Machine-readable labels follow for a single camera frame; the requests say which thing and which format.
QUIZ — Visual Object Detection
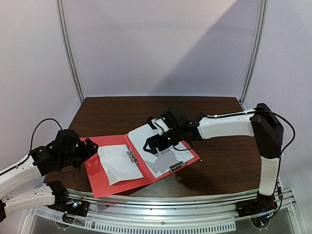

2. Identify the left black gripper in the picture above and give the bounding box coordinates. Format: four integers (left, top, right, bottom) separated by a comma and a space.
60, 138, 98, 168

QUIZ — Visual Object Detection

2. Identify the large white paper sheet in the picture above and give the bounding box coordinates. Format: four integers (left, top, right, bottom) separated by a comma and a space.
128, 124, 194, 178

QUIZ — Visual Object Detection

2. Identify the metal spine folder clip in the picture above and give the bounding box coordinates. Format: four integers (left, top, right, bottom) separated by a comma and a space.
126, 148, 138, 165

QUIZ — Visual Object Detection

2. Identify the red file folder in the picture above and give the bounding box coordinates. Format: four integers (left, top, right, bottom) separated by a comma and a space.
85, 134, 200, 198

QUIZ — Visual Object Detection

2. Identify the small white paper sheet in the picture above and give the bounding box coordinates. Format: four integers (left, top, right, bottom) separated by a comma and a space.
97, 144, 143, 186

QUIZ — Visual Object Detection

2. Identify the metal bottom folder clip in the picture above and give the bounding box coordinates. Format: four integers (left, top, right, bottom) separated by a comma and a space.
169, 161, 188, 173

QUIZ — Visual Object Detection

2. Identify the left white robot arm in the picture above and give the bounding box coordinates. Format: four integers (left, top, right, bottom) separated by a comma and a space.
0, 138, 98, 222

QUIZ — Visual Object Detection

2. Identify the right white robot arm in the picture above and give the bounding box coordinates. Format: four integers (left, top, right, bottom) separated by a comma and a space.
143, 103, 284, 213

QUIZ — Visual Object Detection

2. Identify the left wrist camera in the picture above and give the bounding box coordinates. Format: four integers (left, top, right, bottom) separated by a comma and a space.
52, 129, 79, 157

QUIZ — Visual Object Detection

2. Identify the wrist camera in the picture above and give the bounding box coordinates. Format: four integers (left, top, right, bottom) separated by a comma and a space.
147, 107, 190, 136
52, 129, 79, 157

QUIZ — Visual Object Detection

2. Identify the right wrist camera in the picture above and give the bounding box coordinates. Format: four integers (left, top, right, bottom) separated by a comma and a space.
147, 107, 190, 136

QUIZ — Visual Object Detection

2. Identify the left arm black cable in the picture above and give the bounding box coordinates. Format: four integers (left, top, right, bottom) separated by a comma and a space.
28, 118, 63, 156

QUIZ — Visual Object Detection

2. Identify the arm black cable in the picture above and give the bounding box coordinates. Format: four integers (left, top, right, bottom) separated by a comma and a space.
28, 118, 63, 156
258, 109, 296, 156

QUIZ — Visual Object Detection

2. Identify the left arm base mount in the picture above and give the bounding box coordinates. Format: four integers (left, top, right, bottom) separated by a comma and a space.
47, 181, 90, 224

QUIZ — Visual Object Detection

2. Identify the aluminium front rail frame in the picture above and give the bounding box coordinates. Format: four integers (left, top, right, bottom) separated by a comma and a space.
22, 189, 305, 234

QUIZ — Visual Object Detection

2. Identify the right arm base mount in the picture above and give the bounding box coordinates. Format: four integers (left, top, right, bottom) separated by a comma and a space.
235, 189, 283, 230

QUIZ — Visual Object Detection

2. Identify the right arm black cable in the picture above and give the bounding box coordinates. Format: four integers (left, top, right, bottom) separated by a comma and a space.
258, 109, 296, 156

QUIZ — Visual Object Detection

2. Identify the left aluminium corner post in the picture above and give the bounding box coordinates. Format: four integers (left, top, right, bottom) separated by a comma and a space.
56, 0, 84, 104

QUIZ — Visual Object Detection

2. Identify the aluminium corner post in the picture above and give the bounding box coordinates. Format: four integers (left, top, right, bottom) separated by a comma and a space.
56, 0, 84, 104
238, 0, 268, 106

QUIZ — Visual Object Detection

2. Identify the right aluminium corner post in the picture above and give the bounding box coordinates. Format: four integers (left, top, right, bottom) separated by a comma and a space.
238, 0, 268, 106

